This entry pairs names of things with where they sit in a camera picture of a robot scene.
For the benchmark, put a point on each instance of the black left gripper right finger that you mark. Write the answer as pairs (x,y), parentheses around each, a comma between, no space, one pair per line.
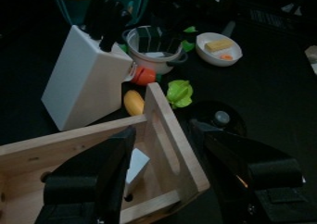
(252,172)

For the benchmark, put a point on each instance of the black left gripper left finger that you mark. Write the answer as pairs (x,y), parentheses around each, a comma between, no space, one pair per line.
(88,178)

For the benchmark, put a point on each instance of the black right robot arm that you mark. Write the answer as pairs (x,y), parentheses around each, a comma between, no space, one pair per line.
(177,8)

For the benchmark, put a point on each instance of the black pan lid grey knob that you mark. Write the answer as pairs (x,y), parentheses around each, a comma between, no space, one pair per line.
(221,116)

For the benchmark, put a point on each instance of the wooden toolbox crate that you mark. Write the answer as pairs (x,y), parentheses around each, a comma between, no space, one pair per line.
(165,147)

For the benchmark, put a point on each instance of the yellow lemon-shaped toy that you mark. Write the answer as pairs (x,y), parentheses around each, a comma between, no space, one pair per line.
(134,102)

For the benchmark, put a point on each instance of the green lettuce leaf toy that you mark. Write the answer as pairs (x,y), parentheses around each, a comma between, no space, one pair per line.
(179,93)

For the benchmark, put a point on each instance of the white knife block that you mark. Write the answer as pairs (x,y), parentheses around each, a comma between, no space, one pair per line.
(84,82)

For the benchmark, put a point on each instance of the orange tomato toy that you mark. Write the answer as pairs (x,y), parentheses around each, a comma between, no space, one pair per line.
(145,76)

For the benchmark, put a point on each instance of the orange carrot slice toy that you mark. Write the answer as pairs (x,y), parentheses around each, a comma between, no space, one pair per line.
(226,57)

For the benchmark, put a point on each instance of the white bowl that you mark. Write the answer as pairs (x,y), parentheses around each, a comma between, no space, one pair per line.
(218,48)

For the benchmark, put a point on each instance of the yellow butter block toy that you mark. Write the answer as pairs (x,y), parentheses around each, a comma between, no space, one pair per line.
(218,44)

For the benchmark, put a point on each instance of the green leaf toy piece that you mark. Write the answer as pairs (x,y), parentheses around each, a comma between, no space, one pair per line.
(189,41)

